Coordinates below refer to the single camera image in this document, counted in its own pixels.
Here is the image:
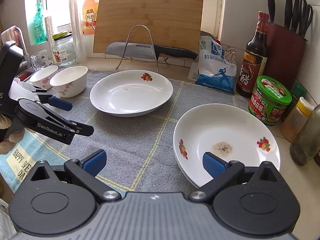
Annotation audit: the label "santoku kitchen knife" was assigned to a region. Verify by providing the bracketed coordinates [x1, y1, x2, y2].
[105, 42, 198, 60]

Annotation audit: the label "white plate with fruit print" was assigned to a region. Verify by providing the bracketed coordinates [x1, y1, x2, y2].
[173, 103, 280, 187]

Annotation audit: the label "dark glass oil bottle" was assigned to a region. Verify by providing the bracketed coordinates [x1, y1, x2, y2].
[290, 105, 320, 166]

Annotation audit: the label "clear glass mug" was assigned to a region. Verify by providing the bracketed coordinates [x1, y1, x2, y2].
[30, 50, 49, 72]

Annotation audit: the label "orange cooking wine jug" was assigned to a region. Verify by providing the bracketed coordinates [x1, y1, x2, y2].
[82, 0, 99, 35]

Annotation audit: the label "plastic wrap roll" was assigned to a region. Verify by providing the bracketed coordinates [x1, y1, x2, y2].
[44, 10, 57, 63]
[69, 0, 87, 63]

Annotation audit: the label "black scissors in block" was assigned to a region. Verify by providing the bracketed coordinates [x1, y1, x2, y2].
[298, 0, 313, 38]

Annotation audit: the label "white blue salt bag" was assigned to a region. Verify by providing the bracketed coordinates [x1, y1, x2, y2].
[188, 32, 237, 94]

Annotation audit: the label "pink striped dish cloth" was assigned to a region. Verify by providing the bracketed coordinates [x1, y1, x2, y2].
[1, 25, 23, 49]

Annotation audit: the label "yellow cap spice bottle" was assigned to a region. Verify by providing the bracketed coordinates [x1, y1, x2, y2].
[280, 96, 314, 142]

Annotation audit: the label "glass jar with green lid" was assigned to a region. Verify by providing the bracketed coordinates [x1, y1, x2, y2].
[52, 31, 76, 67]

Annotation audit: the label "white bowl with pink flowers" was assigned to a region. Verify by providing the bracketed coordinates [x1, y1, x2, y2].
[49, 66, 88, 98]

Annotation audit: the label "green dish soap bottle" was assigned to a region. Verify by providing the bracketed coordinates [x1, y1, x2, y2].
[33, 3, 47, 44]

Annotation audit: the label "dark vinegar bottle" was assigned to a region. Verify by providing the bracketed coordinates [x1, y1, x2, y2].
[236, 11, 269, 98]

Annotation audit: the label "green cap small jar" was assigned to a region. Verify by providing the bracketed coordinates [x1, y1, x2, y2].
[281, 83, 307, 121]

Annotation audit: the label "dark red knife block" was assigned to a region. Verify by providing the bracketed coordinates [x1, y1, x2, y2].
[263, 23, 307, 90]

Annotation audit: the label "green lid sauce jar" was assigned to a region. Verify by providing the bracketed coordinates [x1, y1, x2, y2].
[248, 75, 292, 125]

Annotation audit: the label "grey checked dish mat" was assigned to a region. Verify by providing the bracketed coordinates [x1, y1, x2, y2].
[1, 70, 247, 193]

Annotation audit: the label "bamboo cutting board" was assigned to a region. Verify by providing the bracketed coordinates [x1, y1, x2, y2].
[93, 0, 203, 53]

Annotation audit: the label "binder clip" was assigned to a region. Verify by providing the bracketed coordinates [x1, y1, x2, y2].
[225, 46, 236, 63]

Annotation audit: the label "person's left hand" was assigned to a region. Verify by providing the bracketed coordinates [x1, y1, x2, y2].
[0, 113, 26, 155]

